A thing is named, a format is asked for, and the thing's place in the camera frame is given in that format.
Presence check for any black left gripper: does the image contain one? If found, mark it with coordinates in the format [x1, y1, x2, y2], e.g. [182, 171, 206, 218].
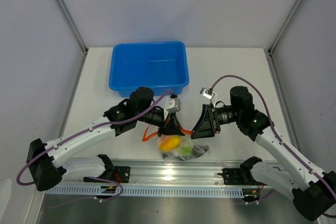
[135, 107, 185, 137]

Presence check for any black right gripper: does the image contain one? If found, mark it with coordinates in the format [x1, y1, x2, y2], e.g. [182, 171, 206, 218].
[190, 104, 241, 140]

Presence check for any orange yellow mango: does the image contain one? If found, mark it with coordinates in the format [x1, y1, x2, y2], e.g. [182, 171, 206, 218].
[159, 135, 181, 152]

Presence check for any clear orange-zip plastic bag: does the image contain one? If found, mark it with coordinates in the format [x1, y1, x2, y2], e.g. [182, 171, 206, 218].
[142, 126, 209, 162]

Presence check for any grey toy fish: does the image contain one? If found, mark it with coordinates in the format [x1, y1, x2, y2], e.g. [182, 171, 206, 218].
[161, 145, 209, 162]

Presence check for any white cauliflower with leaves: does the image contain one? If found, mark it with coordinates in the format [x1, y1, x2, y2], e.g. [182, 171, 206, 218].
[172, 138, 194, 157]

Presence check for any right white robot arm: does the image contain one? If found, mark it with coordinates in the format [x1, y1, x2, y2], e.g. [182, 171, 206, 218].
[191, 86, 335, 221]

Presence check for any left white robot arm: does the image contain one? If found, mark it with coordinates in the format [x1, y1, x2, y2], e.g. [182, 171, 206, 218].
[26, 87, 183, 191]

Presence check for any blue plastic bin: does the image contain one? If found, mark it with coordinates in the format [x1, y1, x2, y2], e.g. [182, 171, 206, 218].
[109, 41, 190, 98]

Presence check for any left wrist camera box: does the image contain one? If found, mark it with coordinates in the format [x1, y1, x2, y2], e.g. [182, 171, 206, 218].
[163, 94, 181, 120]

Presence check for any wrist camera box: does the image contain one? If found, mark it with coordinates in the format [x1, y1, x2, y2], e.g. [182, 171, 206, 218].
[163, 94, 181, 120]
[200, 88, 217, 107]

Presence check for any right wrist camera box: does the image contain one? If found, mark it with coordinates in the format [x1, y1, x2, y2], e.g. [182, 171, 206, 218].
[200, 88, 217, 107]

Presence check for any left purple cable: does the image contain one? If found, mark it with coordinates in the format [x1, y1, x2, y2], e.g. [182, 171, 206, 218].
[16, 89, 175, 204]

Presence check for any purple cable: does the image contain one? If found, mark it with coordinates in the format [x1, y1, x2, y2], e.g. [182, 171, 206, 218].
[16, 89, 175, 204]
[209, 74, 336, 218]

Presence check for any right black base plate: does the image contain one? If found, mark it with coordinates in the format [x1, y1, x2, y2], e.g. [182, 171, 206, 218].
[217, 168, 258, 185]

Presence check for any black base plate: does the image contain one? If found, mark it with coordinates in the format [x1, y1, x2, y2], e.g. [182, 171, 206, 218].
[83, 166, 131, 184]
[217, 168, 258, 185]

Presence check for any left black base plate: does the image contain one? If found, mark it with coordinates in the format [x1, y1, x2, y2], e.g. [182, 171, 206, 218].
[83, 166, 131, 184]

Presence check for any aluminium rail frame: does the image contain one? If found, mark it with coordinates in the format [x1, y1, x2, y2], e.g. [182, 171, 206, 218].
[34, 0, 336, 224]

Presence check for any white slotted cable duct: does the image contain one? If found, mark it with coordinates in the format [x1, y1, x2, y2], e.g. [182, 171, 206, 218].
[46, 184, 244, 198]

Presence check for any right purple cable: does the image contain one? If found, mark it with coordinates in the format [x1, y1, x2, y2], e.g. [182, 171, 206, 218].
[209, 74, 336, 218]

